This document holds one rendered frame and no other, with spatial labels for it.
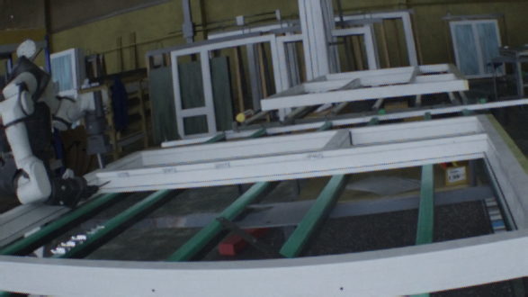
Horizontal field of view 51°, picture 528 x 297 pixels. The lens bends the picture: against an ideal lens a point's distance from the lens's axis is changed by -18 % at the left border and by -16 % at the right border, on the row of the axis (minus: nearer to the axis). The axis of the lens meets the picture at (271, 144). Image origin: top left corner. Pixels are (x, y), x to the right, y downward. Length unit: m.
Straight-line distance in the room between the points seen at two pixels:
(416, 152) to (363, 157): 0.17
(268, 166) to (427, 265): 1.15
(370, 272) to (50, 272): 0.61
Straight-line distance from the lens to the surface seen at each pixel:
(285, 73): 9.07
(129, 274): 1.10
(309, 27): 8.23
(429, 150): 1.96
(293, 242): 1.35
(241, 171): 2.06
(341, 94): 4.27
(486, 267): 0.98
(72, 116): 2.49
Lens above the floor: 1.26
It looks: 8 degrees down
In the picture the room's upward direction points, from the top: 8 degrees counter-clockwise
